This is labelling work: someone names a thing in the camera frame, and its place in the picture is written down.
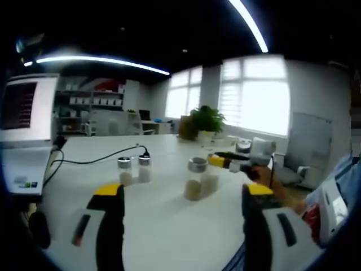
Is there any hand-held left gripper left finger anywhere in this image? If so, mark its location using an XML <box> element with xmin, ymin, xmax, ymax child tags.
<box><xmin>46</xmin><ymin>182</ymin><xmax>125</xmax><ymax>271</ymax></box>

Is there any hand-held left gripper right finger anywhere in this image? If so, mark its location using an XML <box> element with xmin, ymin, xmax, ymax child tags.
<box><xmin>241</xmin><ymin>183</ymin><xmax>324</xmax><ymax>271</ymax></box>

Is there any tall glass seasoning bottle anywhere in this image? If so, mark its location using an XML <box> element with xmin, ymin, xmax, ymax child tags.
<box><xmin>200</xmin><ymin>154</ymin><xmax>220</xmax><ymax>198</ymax></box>
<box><xmin>183</xmin><ymin>158</ymin><xmax>208</xmax><ymax>202</ymax></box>

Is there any short glass seasoning bottle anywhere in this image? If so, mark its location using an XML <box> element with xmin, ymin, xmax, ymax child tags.
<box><xmin>137</xmin><ymin>154</ymin><xmax>152</xmax><ymax>184</ymax></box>
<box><xmin>117</xmin><ymin>156</ymin><xmax>133</xmax><ymax>187</ymax></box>

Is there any person's right hand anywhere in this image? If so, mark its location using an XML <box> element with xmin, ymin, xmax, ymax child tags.
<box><xmin>244</xmin><ymin>165</ymin><xmax>284</xmax><ymax>195</ymax></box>

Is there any white plant pot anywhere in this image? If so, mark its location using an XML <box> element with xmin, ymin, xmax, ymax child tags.
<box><xmin>197</xmin><ymin>130</ymin><xmax>215</xmax><ymax>145</ymax></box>

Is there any grey white office chair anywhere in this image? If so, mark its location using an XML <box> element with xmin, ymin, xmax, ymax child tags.
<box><xmin>278</xmin><ymin>154</ymin><xmax>319</xmax><ymax>187</ymax></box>

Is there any window with white blinds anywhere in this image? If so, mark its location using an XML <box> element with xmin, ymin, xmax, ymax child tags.
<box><xmin>219</xmin><ymin>56</ymin><xmax>291</xmax><ymax>137</ymax></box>
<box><xmin>166</xmin><ymin>67</ymin><xmax>203</xmax><ymax>121</ymax></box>

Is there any green leafy plant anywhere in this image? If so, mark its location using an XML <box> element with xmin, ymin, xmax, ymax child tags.
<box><xmin>190</xmin><ymin>105</ymin><xmax>226</xmax><ymax>133</ymax></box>

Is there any brown paper bag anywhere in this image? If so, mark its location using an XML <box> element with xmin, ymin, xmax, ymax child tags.
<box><xmin>179</xmin><ymin>115</ymin><xmax>198</xmax><ymax>141</ymax></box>

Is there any black pouch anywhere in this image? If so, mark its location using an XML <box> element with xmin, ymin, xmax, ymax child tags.
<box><xmin>29</xmin><ymin>211</ymin><xmax>52</xmax><ymax>250</ymax></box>

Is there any person in blue shirt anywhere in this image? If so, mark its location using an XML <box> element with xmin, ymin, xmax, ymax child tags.
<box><xmin>301</xmin><ymin>149</ymin><xmax>360</xmax><ymax>252</ymax></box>

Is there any grey desk partition panel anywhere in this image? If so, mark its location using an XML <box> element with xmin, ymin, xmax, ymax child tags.
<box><xmin>90</xmin><ymin>110</ymin><xmax>130</xmax><ymax>136</ymax></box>

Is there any white laptop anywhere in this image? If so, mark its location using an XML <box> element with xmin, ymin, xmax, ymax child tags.
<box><xmin>0</xmin><ymin>73</ymin><xmax>60</xmax><ymax>196</ymax></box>

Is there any white ceiling light strip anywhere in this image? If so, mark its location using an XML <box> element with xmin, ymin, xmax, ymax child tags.
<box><xmin>36</xmin><ymin>55</ymin><xmax>170</xmax><ymax>76</ymax></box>
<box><xmin>228</xmin><ymin>0</ymin><xmax>269</xmax><ymax>53</ymax></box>

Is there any storage shelf with white boxes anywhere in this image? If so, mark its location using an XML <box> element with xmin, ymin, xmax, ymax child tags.
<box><xmin>55</xmin><ymin>78</ymin><xmax>126</xmax><ymax>133</ymax></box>

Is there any black power cable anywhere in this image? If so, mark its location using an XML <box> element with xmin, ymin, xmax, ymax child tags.
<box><xmin>42</xmin><ymin>135</ymin><xmax>152</xmax><ymax>190</ymax></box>

